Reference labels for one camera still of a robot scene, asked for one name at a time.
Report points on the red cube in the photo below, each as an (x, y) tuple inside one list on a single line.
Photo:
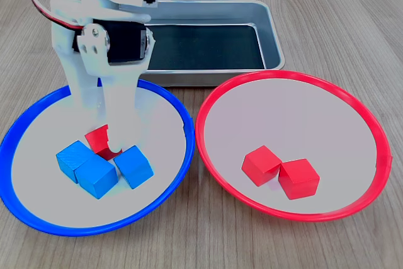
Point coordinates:
[(259, 165), (299, 179), (96, 140)]

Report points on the blue-rimmed white plate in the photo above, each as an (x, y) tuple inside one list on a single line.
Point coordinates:
[(157, 124)]

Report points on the blue cube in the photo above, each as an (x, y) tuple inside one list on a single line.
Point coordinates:
[(133, 168), (96, 177), (72, 158)]

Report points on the black tray mat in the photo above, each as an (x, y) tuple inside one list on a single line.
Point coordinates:
[(204, 48)]

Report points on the steel tray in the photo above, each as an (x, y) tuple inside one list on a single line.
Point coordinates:
[(270, 29)]

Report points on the red-rimmed white plate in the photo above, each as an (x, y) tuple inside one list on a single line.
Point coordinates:
[(283, 114)]

